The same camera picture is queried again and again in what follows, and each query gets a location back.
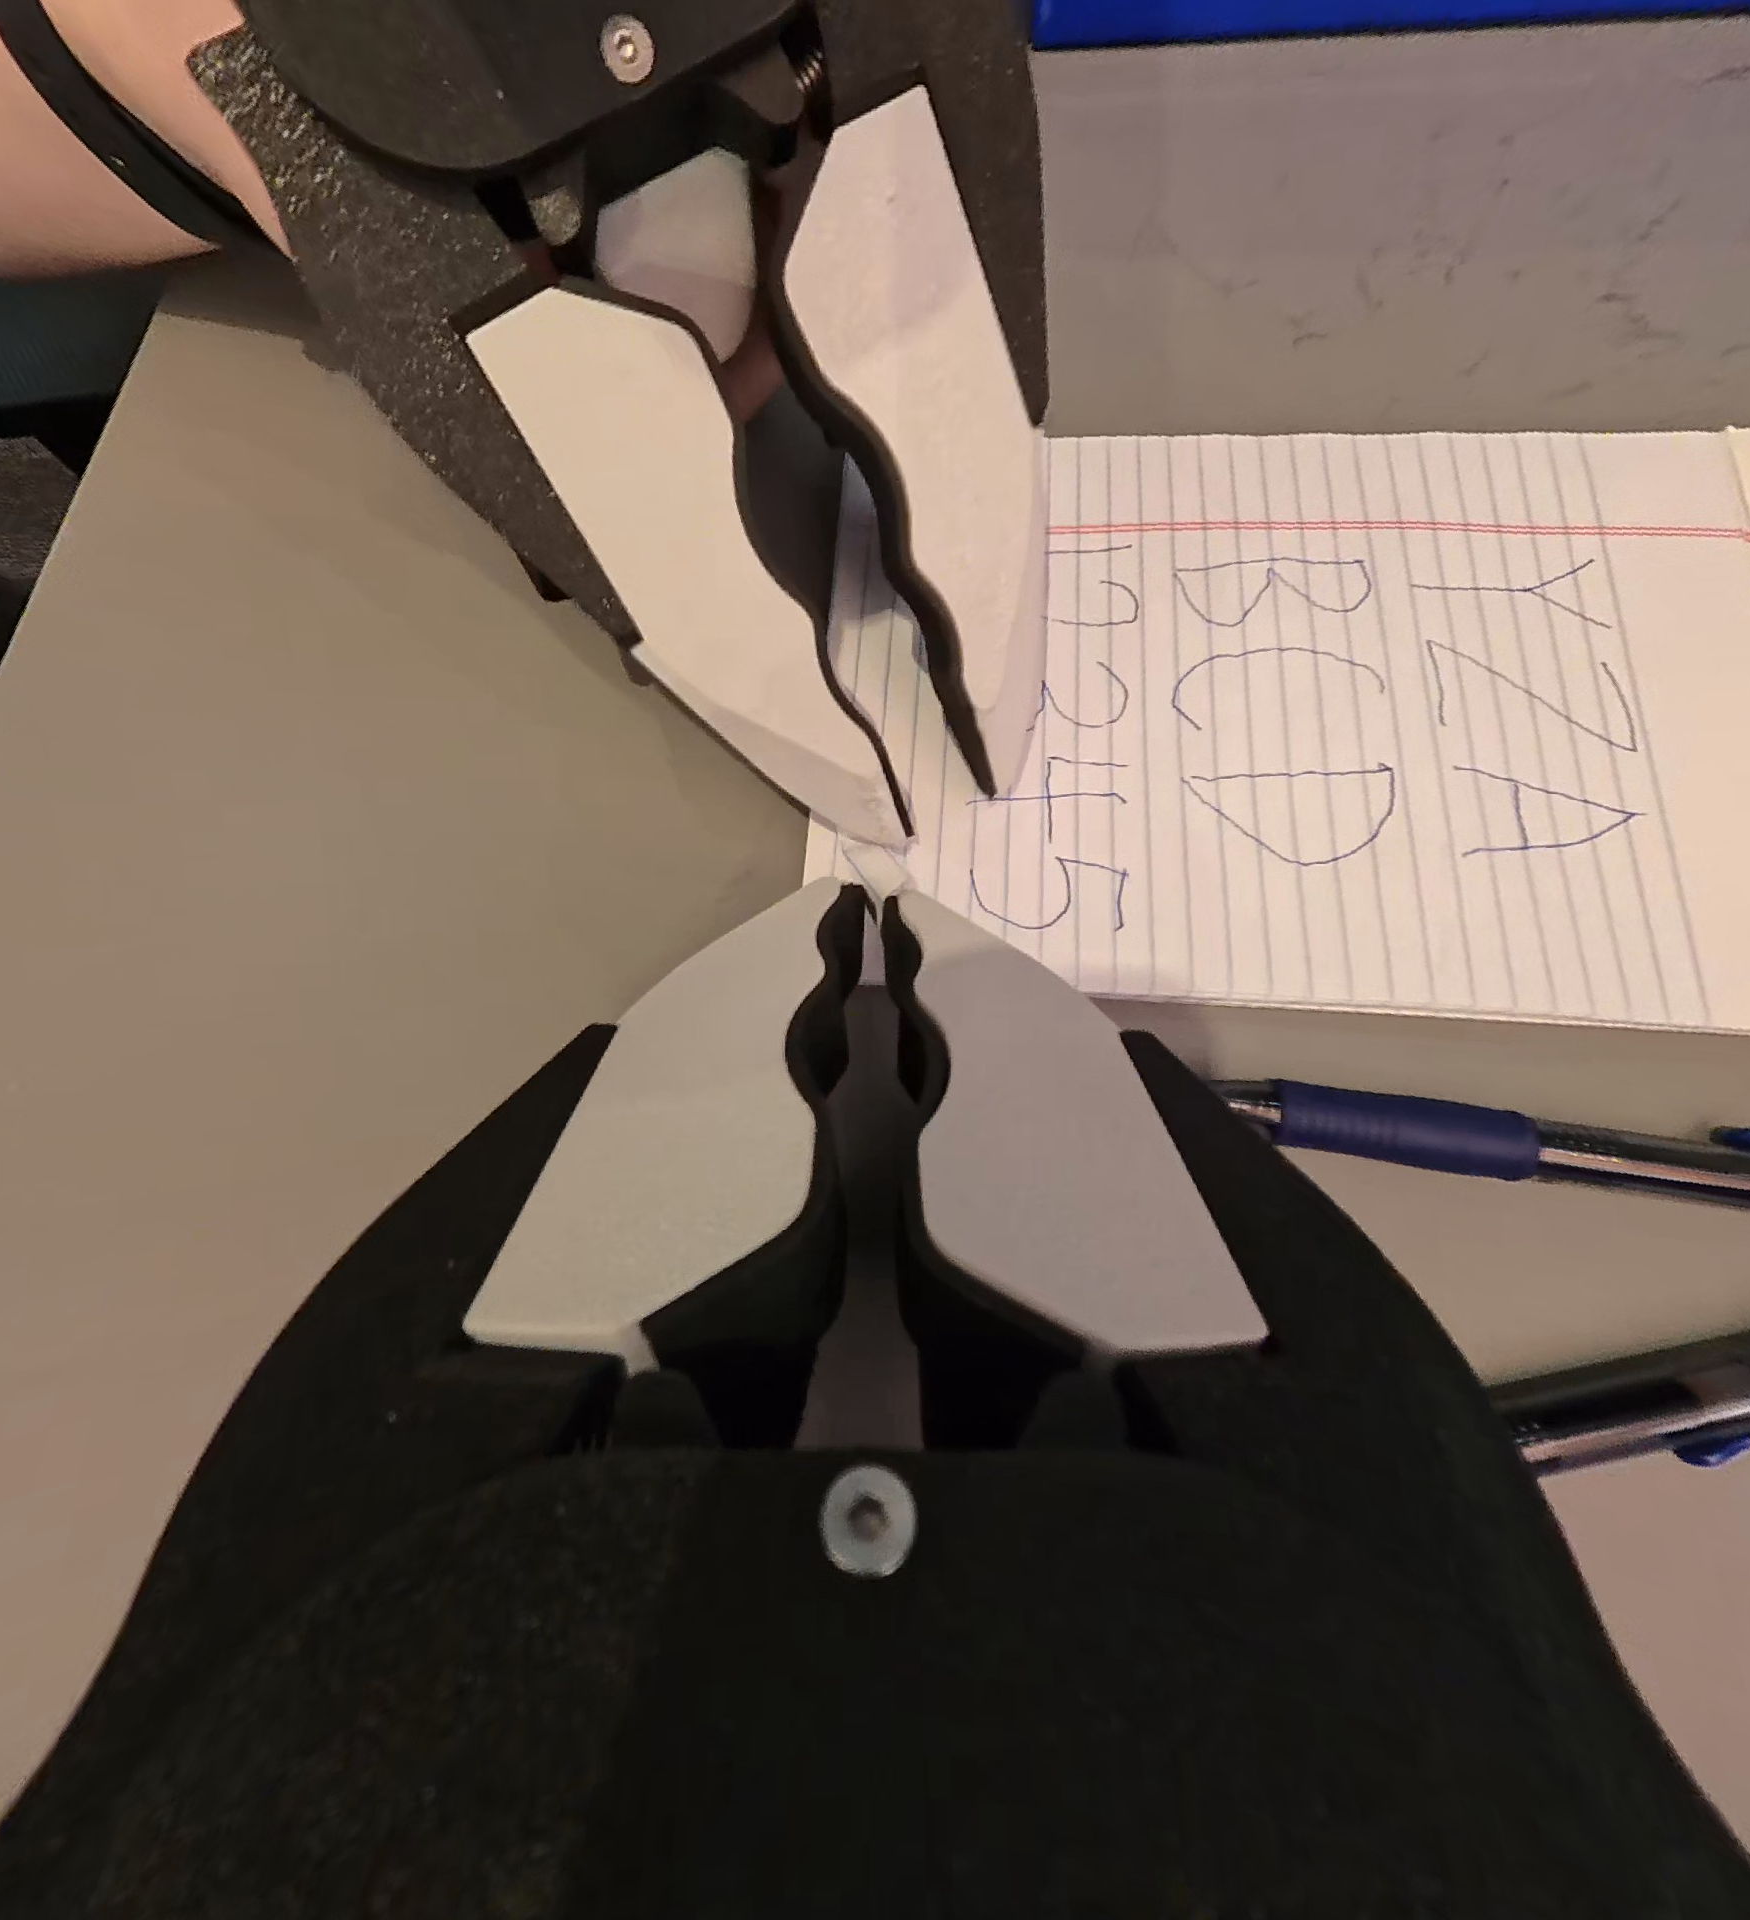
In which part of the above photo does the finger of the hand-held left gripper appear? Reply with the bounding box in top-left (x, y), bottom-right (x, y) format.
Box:
top-left (773, 75), bottom-right (1053, 798)
top-left (455, 154), bottom-right (921, 842)

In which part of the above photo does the blue plastic bin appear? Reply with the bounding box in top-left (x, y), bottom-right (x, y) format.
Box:
top-left (1029, 0), bottom-right (1750, 55)

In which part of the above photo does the blue pen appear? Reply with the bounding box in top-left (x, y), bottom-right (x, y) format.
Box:
top-left (1484, 1314), bottom-right (1750, 1468)
top-left (1207, 1077), bottom-right (1750, 1214)

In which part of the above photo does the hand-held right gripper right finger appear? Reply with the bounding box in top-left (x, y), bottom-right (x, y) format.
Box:
top-left (881, 890), bottom-right (1273, 1370)

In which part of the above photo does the torn written notepad sheet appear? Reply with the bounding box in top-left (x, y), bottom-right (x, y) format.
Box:
top-left (798, 436), bottom-right (1750, 1037)

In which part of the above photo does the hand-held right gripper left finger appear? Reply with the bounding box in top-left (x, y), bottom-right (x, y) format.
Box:
top-left (464, 879), bottom-right (866, 1370)

